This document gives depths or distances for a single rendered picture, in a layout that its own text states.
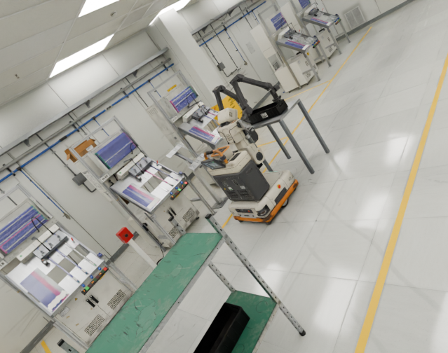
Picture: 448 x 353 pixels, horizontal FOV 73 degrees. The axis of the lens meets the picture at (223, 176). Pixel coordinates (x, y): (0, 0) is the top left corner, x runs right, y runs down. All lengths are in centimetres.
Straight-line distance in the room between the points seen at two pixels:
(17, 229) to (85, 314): 120
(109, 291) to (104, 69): 406
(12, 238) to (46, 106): 262
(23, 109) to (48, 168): 99
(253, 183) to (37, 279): 247
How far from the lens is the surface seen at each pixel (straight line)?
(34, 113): 582
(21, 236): 400
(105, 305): 413
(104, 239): 576
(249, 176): 320
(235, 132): 333
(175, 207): 443
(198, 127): 490
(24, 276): 395
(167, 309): 161
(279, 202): 342
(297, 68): 754
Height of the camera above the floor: 175
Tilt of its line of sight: 19 degrees down
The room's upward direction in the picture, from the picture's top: 37 degrees counter-clockwise
